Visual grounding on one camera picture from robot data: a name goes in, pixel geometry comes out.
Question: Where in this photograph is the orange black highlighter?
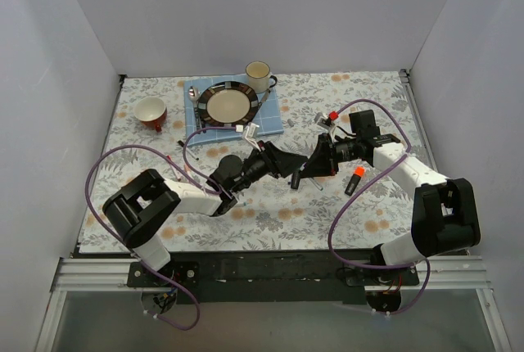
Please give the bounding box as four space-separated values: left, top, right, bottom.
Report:
345 166 365 196

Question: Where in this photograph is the red white pen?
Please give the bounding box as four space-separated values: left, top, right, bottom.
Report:
166 155 182 182

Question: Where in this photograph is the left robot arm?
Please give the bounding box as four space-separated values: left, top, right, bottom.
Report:
102 141 307 287

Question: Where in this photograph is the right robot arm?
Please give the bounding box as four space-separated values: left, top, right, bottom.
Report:
294 110 481 285

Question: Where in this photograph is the green capped black highlighter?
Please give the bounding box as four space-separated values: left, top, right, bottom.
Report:
290 170 300 190

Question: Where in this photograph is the floral tablecloth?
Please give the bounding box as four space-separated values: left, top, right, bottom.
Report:
78 71 432 255

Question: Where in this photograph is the dark rimmed plate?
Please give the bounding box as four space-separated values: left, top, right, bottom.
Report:
199 80 260 127

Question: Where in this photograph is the metal knife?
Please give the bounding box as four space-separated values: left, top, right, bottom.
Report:
260 88 272 104

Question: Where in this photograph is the cream enamel mug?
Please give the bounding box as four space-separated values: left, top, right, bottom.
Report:
245 61 278 94

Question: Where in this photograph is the metal spoon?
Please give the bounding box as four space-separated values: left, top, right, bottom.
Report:
188 86 204 130

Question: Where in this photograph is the red bowl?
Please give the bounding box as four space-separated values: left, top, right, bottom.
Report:
133 97 167 133

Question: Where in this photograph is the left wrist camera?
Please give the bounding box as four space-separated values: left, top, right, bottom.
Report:
235 122 260 151

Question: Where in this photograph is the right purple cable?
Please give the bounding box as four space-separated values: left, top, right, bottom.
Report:
328 99 431 317

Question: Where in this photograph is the purple cable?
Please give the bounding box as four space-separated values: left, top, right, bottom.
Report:
84 124 246 332
328 99 431 317

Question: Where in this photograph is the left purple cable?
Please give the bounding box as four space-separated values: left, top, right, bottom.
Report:
84 124 246 332

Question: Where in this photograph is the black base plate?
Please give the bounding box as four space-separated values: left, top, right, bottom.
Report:
127 250 419 305

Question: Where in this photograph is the aluminium frame rail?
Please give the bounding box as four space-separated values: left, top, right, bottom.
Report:
35 255 512 351

